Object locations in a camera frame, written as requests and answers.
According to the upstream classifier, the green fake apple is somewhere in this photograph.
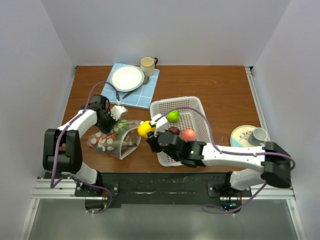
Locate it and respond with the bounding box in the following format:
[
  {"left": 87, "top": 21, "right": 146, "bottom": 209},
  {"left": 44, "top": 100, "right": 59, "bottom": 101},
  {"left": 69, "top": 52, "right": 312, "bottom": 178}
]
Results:
[{"left": 166, "top": 109, "right": 180, "bottom": 123}]

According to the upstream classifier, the purple fake fruit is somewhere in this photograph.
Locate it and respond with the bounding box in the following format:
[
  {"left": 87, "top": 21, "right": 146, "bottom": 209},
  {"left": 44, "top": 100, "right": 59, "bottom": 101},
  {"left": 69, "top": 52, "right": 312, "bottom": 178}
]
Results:
[{"left": 168, "top": 126, "right": 180, "bottom": 136}]

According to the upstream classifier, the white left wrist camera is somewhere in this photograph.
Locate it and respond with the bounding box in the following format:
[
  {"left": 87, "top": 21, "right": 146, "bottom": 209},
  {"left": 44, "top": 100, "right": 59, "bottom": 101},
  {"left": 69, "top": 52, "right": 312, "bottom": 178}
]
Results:
[{"left": 110, "top": 105, "right": 128, "bottom": 121}]

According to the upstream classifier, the beige mug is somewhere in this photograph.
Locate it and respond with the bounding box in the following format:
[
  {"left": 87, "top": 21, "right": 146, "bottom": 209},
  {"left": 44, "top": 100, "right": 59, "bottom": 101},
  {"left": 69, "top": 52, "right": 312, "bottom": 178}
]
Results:
[{"left": 139, "top": 56, "right": 158, "bottom": 77}]

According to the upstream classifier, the white plastic basket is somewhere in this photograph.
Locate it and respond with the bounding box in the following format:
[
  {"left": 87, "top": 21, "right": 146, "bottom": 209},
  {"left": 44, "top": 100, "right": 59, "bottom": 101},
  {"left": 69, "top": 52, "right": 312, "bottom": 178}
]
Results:
[{"left": 149, "top": 96, "right": 212, "bottom": 168}]

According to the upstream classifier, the yellow fake pepper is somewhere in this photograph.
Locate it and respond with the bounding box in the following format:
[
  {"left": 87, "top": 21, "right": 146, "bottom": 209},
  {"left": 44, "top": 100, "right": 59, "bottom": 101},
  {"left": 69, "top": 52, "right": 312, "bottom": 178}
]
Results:
[{"left": 137, "top": 120, "right": 156, "bottom": 139}]

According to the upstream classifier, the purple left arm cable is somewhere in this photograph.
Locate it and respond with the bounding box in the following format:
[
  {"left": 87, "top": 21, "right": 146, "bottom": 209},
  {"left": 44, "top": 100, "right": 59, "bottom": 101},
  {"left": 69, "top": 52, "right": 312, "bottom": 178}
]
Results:
[{"left": 50, "top": 81, "right": 122, "bottom": 215}]

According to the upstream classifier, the white round plate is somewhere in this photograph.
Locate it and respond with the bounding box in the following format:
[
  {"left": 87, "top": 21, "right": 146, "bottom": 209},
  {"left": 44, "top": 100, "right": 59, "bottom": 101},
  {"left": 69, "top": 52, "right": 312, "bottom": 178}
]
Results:
[{"left": 109, "top": 65, "right": 145, "bottom": 92}]

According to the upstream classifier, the blue beige saucer plate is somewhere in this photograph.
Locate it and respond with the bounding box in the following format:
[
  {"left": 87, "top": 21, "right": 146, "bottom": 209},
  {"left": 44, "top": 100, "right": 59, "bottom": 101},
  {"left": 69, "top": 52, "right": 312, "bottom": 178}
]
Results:
[{"left": 230, "top": 125, "right": 270, "bottom": 148}]

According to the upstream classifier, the clear polka dot zip bag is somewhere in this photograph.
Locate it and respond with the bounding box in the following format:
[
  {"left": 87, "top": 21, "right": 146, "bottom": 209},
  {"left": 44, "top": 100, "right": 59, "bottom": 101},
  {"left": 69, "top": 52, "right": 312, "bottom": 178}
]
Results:
[{"left": 87, "top": 119, "right": 143, "bottom": 160}]

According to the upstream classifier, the aluminium frame rail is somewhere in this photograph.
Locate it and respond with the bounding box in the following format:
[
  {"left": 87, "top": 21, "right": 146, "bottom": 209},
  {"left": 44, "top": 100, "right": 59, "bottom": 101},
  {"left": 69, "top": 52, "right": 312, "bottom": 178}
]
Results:
[{"left": 31, "top": 178, "right": 295, "bottom": 200}]

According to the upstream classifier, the dark green fake vegetable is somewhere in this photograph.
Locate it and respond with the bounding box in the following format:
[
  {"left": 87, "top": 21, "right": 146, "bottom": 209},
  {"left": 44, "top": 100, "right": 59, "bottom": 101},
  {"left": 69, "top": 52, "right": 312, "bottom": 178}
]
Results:
[{"left": 113, "top": 120, "right": 129, "bottom": 132}]

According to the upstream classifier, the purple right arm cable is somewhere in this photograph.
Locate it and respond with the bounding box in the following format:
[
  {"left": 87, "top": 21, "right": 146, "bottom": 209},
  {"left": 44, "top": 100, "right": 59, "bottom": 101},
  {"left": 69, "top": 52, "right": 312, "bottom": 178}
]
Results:
[{"left": 159, "top": 106, "right": 297, "bottom": 215}]

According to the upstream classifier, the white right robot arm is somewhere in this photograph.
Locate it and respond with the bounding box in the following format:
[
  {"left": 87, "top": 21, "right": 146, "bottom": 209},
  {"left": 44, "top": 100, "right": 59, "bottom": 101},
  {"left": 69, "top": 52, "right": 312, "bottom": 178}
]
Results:
[{"left": 146, "top": 130, "right": 295, "bottom": 197}]

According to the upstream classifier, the grey teacup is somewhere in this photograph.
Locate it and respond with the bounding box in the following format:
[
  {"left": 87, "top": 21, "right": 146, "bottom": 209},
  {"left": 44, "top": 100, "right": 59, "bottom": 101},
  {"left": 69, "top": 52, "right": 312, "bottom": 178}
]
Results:
[{"left": 247, "top": 127, "right": 268, "bottom": 146}]

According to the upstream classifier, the pink fake peach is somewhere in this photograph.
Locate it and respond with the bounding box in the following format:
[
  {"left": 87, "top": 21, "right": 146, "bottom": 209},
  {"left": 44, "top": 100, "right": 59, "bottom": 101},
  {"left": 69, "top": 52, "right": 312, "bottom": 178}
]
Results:
[{"left": 181, "top": 128, "right": 197, "bottom": 142}]

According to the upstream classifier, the black handled spoon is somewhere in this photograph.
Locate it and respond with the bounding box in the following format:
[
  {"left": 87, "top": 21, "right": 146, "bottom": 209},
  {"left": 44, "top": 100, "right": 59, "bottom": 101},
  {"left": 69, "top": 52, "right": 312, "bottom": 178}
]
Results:
[{"left": 122, "top": 76, "right": 150, "bottom": 100}]

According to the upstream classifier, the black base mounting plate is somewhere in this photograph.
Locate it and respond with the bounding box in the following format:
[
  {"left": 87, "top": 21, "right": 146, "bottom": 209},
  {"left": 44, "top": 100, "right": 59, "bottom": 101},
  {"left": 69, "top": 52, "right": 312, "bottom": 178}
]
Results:
[{"left": 75, "top": 172, "right": 252, "bottom": 210}]

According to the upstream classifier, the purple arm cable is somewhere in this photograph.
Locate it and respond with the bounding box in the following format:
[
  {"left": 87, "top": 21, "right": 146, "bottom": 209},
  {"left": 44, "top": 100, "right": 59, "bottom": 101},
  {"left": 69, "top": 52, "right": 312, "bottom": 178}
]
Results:
[
  {"left": 50, "top": 81, "right": 122, "bottom": 215},
  {"left": 159, "top": 106, "right": 297, "bottom": 215}
]

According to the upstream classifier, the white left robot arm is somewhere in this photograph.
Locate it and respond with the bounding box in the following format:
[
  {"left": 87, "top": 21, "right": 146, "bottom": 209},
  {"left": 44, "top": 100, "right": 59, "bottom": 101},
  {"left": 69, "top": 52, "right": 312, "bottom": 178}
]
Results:
[{"left": 42, "top": 95, "right": 120, "bottom": 196}]

